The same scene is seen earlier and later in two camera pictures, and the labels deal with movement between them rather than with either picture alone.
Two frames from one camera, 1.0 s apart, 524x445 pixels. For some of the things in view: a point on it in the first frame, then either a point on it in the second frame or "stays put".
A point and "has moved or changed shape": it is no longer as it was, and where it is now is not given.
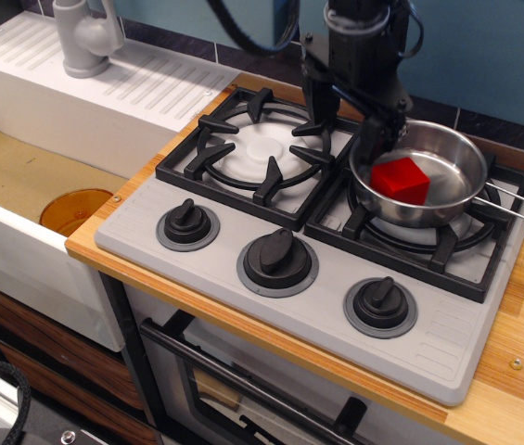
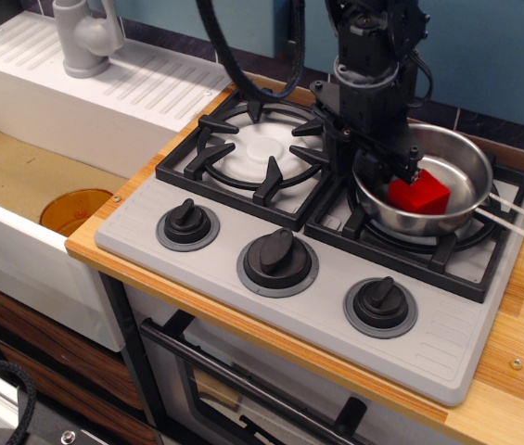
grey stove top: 319,297 stays put
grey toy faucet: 87,40 stays put
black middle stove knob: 277,264 stays put
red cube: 401,179 has moved or changed shape
